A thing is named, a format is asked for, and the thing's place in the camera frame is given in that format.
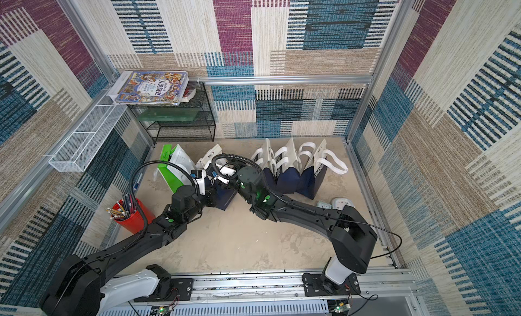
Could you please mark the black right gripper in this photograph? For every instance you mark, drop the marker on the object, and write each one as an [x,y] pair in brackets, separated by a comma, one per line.
[227,179]

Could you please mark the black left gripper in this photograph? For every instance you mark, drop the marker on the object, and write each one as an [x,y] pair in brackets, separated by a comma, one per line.
[210,194]

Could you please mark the navy white takeout bag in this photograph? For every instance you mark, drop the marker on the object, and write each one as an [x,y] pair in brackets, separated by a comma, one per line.
[287,168]
[264,157]
[224,196]
[320,159]

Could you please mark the green white takeout bag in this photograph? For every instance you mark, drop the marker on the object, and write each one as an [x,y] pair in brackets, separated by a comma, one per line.
[173,177]

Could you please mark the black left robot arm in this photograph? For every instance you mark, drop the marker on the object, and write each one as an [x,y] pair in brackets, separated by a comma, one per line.
[90,285]

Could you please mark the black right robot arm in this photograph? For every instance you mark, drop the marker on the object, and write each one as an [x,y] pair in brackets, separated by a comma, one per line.
[353,239]

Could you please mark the green folder on shelf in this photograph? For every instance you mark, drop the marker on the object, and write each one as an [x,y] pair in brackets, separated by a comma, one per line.
[168,115]

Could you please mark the red pencil cup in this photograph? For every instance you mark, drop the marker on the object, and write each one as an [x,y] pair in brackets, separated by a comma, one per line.
[126,214]

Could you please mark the teal small alarm clock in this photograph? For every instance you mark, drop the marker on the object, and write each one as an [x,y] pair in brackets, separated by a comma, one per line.
[324,205]

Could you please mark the colourful picture book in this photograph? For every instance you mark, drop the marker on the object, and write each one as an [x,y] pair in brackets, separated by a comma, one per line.
[152,88]

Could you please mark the white round clock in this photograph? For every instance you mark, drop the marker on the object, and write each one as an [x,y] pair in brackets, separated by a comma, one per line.
[339,203]

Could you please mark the black wire mesh shelf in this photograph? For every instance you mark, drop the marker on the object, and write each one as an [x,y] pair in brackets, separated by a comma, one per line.
[191,121]

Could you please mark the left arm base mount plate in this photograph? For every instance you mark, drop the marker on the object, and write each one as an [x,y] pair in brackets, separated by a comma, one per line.
[179,289]

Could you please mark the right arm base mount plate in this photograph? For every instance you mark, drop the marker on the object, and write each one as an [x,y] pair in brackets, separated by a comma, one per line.
[329,285]

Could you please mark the white wire mesh basket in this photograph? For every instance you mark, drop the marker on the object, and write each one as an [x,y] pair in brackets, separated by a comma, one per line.
[79,149]

